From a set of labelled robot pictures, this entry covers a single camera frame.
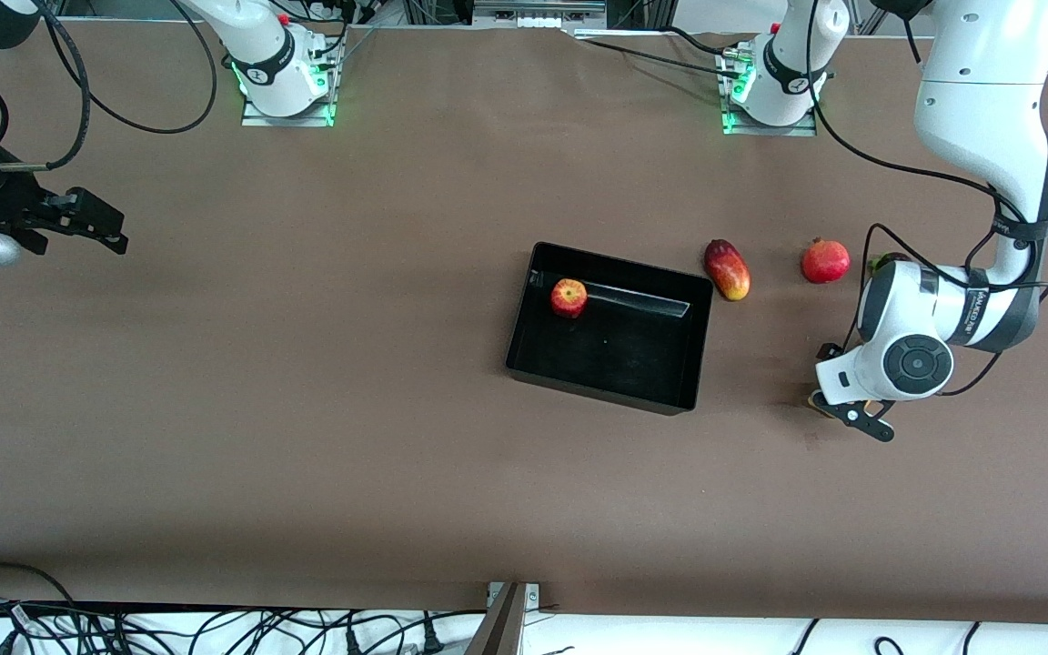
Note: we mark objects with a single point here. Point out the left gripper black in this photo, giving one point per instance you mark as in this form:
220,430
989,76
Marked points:
827,351

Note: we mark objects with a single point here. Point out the yellow banana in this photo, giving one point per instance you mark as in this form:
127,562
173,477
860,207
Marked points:
813,403

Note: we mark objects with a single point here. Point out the black plastic box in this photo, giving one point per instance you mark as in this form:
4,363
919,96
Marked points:
633,364

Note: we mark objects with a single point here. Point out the red yellow apple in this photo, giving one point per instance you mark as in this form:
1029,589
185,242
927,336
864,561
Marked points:
569,298

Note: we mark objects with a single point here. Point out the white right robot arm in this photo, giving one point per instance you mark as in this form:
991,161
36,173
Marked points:
269,64

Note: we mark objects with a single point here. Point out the red pomegranate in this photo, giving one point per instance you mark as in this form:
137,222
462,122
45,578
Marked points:
825,261

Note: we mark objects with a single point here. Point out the dark purple mangosteen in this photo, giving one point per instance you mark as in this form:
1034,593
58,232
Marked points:
888,260

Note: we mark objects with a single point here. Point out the red yellow mango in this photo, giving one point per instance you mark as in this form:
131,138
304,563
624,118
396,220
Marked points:
728,270

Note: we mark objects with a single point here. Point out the black power plug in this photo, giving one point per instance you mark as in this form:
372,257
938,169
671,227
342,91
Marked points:
430,641
353,641

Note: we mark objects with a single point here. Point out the metal base plate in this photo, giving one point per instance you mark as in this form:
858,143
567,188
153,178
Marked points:
742,129
256,118

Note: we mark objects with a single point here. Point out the metal edge bracket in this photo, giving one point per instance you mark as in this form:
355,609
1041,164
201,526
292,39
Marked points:
533,595

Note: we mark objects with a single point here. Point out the grey camera stand beam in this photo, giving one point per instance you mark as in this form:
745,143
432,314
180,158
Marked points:
498,628

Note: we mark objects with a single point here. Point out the grey socket rail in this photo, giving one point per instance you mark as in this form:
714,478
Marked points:
538,9

